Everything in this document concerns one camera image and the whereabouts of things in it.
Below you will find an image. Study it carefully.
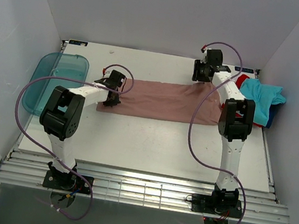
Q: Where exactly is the dusty pink t shirt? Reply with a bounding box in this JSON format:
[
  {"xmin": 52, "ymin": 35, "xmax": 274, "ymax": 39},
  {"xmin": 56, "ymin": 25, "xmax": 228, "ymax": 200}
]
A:
[{"xmin": 96, "ymin": 79, "xmax": 221, "ymax": 125}]

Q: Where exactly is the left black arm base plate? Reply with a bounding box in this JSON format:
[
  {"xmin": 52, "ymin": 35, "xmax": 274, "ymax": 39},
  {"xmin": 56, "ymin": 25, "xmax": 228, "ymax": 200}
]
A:
[{"xmin": 42, "ymin": 171, "xmax": 91, "ymax": 195}]

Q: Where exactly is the aluminium rail frame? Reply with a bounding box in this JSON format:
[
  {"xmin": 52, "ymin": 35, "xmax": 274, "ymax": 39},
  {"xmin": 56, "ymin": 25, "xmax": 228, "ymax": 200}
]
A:
[{"xmin": 0, "ymin": 150, "xmax": 290, "ymax": 224}]

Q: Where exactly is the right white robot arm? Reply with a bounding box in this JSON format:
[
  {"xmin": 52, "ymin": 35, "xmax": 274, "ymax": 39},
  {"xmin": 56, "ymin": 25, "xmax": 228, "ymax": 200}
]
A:
[{"xmin": 189, "ymin": 46, "xmax": 255, "ymax": 218}]

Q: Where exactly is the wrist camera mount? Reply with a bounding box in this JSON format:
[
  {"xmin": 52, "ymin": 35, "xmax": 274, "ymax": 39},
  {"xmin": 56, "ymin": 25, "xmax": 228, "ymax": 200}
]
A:
[
  {"xmin": 200, "ymin": 44, "xmax": 208, "ymax": 64},
  {"xmin": 102, "ymin": 68, "xmax": 112, "ymax": 78}
]

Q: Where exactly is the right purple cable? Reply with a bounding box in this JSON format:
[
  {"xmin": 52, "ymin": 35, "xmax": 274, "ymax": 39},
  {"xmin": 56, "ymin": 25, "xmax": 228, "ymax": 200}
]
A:
[{"xmin": 172, "ymin": 38, "xmax": 272, "ymax": 224}]

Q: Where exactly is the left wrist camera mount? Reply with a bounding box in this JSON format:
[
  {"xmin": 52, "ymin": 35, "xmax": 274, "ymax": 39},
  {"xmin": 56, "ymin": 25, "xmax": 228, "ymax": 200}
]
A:
[{"xmin": 102, "ymin": 68, "xmax": 112, "ymax": 78}]

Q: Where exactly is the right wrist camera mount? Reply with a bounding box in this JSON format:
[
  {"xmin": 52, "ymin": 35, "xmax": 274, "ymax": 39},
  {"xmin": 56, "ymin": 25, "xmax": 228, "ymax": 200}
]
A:
[{"xmin": 200, "ymin": 44, "xmax": 208, "ymax": 64}]

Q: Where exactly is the cyan folded t shirt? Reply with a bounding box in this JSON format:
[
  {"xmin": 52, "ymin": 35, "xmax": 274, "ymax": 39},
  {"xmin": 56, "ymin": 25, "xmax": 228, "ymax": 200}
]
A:
[{"xmin": 234, "ymin": 76, "xmax": 289, "ymax": 129}]

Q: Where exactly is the teal plastic tray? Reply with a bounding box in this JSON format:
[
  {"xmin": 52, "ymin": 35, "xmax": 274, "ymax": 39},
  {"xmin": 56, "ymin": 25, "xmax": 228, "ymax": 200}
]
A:
[{"xmin": 22, "ymin": 52, "xmax": 89, "ymax": 116}]

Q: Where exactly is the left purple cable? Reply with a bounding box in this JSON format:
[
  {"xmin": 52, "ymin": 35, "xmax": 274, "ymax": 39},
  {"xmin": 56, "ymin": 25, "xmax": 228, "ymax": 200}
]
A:
[{"xmin": 0, "ymin": 48, "xmax": 138, "ymax": 224}]

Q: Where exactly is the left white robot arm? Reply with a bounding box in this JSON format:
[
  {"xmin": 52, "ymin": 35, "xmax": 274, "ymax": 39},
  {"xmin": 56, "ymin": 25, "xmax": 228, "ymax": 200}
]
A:
[{"xmin": 39, "ymin": 70, "xmax": 126, "ymax": 190}]

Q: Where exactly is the dark blue folded t shirt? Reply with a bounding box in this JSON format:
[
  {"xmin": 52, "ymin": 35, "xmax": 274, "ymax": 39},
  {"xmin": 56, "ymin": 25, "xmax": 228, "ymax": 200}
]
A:
[{"xmin": 265, "ymin": 104, "xmax": 280, "ymax": 128}]

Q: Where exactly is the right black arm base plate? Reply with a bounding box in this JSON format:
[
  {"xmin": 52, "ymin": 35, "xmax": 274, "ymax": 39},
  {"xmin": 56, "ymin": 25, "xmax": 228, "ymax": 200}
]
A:
[{"xmin": 189, "ymin": 194, "xmax": 242, "ymax": 219}]

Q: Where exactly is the red folded t shirt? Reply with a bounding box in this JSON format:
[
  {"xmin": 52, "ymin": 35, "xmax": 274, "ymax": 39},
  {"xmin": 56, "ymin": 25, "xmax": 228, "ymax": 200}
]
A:
[{"xmin": 236, "ymin": 74, "xmax": 264, "ymax": 127}]

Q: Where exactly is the purple cable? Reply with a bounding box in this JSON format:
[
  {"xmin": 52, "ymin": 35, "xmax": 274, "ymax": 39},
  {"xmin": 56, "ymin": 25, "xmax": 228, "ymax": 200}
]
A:
[
  {"xmin": 0, "ymin": 48, "xmax": 138, "ymax": 224},
  {"xmin": 172, "ymin": 38, "xmax": 272, "ymax": 224}
]

